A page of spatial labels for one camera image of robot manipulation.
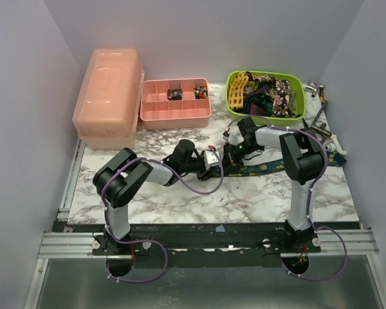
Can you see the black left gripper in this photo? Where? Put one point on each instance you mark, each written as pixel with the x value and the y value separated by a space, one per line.
pixel 206 174

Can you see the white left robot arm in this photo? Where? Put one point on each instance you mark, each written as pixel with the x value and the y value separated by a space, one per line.
pixel 119 180

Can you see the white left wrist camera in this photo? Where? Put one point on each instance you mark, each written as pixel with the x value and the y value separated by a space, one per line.
pixel 211 158

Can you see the aluminium extrusion rail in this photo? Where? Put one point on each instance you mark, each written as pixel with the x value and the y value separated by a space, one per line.
pixel 81 245

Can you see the rolled colourful tie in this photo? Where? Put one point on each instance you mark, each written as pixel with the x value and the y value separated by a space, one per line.
pixel 200 92

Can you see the pink compartment tray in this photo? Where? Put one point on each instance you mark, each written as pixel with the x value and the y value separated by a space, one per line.
pixel 157 112

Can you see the navy tie with yellow flowers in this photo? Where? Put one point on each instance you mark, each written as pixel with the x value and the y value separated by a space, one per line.
pixel 334 160

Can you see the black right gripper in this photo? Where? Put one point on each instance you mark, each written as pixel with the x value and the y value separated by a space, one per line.
pixel 227 156

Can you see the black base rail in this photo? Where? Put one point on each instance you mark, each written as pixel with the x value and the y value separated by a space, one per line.
pixel 203 245

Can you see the pink translucent storage box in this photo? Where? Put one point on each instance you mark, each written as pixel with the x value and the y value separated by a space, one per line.
pixel 107 108

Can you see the green navy red striped tie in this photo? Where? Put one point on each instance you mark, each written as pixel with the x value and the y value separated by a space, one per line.
pixel 259 104

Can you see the rolled dark floral tie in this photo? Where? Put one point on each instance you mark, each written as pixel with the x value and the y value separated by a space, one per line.
pixel 174 94

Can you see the white plastic fitting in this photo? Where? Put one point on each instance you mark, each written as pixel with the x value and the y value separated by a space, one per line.
pixel 334 146

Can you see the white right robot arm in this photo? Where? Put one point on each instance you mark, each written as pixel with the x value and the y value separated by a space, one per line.
pixel 304 160

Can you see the green plastic bin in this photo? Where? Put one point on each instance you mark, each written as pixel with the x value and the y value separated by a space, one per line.
pixel 295 85

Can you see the yellow tie with beetles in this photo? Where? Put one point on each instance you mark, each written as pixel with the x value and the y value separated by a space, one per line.
pixel 235 93

